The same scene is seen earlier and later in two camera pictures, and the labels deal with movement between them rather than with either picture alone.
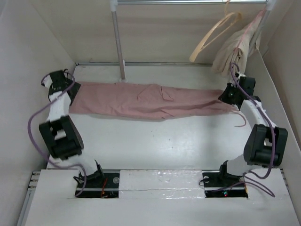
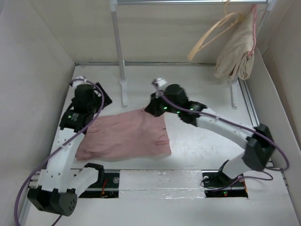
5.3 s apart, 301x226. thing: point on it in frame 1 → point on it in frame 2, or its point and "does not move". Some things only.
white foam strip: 162,184 does not move
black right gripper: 224,97 → 152,108
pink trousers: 152,100 → 132,133
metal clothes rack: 114,4 does not move
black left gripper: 75,88 → 106,100
